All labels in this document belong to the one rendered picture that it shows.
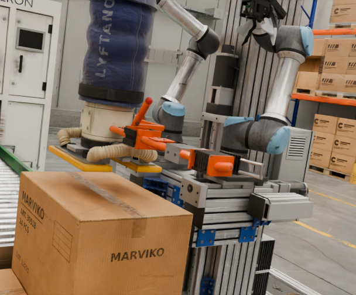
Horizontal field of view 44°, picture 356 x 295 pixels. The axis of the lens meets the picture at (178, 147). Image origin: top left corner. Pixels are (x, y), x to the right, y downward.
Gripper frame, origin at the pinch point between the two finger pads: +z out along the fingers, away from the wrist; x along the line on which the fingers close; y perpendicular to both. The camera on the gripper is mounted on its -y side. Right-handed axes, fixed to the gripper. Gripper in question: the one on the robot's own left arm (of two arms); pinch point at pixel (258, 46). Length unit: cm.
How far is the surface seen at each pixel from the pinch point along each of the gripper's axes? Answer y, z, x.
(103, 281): 46, 77, 0
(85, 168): 50, 46, -14
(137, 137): 40, 33, -2
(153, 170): 25, 46, -14
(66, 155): 51, 45, -29
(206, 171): 40, 35, 33
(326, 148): -678, 98, -481
